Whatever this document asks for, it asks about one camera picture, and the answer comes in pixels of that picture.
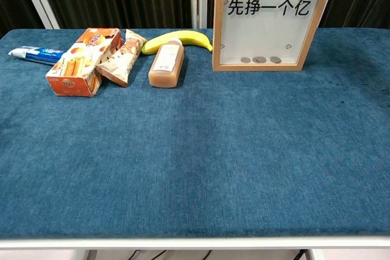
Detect yellow banana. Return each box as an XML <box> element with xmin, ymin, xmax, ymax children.
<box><xmin>141</xmin><ymin>30</ymin><xmax>214</xmax><ymax>55</ymax></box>

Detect white table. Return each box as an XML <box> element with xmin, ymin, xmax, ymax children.
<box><xmin>0</xmin><ymin>237</ymin><xmax>390</xmax><ymax>260</ymax></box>

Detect beige snack packet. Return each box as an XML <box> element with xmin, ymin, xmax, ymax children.
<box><xmin>94</xmin><ymin>29</ymin><xmax>148</xmax><ymax>88</ymax></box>

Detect brown juice bottle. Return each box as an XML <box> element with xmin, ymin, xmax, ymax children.
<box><xmin>147</xmin><ymin>38</ymin><xmax>186</xmax><ymax>88</ymax></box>

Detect blue white toothpaste tube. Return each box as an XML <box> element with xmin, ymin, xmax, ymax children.
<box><xmin>7</xmin><ymin>45</ymin><xmax>66</xmax><ymax>66</ymax></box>

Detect orange biscuit box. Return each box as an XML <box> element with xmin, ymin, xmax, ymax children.
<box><xmin>45</xmin><ymin>27</ymin><xmax>124</xmax><ymax>98</ymax></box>

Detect blue fabric table cloth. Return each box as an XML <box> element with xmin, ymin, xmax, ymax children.
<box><xmin>0</xmin><ymin>27</ymin><xmax>390</xmax><ymax>240</ymax></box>

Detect wooden frame money box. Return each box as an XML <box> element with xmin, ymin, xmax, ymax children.
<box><xmin>212</xmin><ymin>0</ymin><xmax>338</xmax><ymax>72</ymax></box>

